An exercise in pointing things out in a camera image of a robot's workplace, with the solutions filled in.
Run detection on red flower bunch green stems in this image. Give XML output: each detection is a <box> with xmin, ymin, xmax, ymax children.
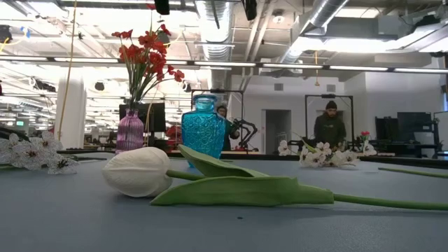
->
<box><xmin>111</xmin><ymin>2</ymin><xmax>186</xmax><ymax>112</ymax></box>

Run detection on purple ribbed glass vase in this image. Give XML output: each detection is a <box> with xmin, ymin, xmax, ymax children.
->
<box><xmin>115</xmin><ymin>108</ymin><xmax>145</xmax><ymax>155</ymax></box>

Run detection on white blossom spray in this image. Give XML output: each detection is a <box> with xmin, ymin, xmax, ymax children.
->
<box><xmin>0</xmin><ymin>131</ymin><xmax>81</xmax><ymax>176</ymax></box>
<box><xmin>277</xmin><ymin>132</ymin><xmax>378</xmax><ymax>169</ymax></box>

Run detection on white tulip green leaves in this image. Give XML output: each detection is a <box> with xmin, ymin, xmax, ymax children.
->
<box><xmin>101</xmin><ymin>143</ymin><xmax>448</xmax><ymax>211</ymax></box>

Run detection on red tulip green stem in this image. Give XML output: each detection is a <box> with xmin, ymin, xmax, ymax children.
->
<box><xmin>377</xmin><ymin>167</ymin><xmax>448</xmax><ymax>179</ymax></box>

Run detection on blue patterned glass vase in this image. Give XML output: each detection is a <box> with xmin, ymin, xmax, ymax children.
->
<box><xmin>181</xmin><ymin>93</ymin><xmax>228</xmax><ymax>168</ymax></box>

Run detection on black computer monitor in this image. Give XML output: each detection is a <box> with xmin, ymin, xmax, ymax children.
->
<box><xmin>397</xmin><ymin>111</ymin><xmax>433</xmax><ymax>143</ymax></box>
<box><xmin>118</xmin><ymin>102</ymin><xmax>167</xmax><ymax>133</ymax></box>
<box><xmin>374</xmin><ymin>116</ymin><xmax>398</xmax><ymax>143</ymax></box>

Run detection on person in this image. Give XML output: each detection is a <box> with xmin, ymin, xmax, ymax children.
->
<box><xmin>216</xmin><ymin>104</ymin><xmax>241</xmax><ymax>152</ymax></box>
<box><xmin>313</xmin><ymin>100</ymin><xmax>347</xmax><ymax>148</ymax></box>

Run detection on white round pillar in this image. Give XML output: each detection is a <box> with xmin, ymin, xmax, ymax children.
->
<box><xmin>54</xmin><ymin>75</ymin><xmax>88</xmax><ymax>150</ymax></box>

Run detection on yellow hanging cable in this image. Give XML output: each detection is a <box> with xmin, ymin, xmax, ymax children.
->
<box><xmin>57</xmin><ymin>0</ymin><xmax>78</xmax><ymax>141</ymax></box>

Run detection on black table edge frame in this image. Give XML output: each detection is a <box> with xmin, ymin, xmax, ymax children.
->
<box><xmin>57</xmin><ymin>149</ymin><xmax>448</xmax><ymax>170</ymax></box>

